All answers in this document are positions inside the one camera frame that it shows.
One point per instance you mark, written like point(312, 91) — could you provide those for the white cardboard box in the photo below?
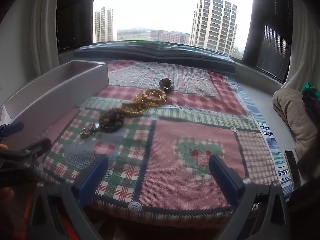
point(62, 92)

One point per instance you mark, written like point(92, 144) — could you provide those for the patchwork checked blanket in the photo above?
point(175, 142)

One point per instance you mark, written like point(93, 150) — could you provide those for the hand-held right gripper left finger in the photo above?
point(93, 176)

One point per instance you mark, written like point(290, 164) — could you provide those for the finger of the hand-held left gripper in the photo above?
point(35, 148)
point(12, 129)

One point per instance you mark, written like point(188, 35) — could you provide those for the beige folded cloth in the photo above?
point(292, 112)

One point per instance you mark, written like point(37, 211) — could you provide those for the dark window frame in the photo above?
point(72, 17)

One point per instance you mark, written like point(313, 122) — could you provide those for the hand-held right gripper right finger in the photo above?
point(223, 177)

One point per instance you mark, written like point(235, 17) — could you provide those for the green and purple cloth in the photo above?
point(311, 97)

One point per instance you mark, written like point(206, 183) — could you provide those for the dark green window cushion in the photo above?
point(155, 52)

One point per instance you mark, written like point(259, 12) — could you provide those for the white curtain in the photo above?
point(307, 42)
point(45, 30)

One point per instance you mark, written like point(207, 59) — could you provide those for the black flat device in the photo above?
point(292, 166)

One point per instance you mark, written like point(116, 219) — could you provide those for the silver charm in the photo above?
point(95, 126)

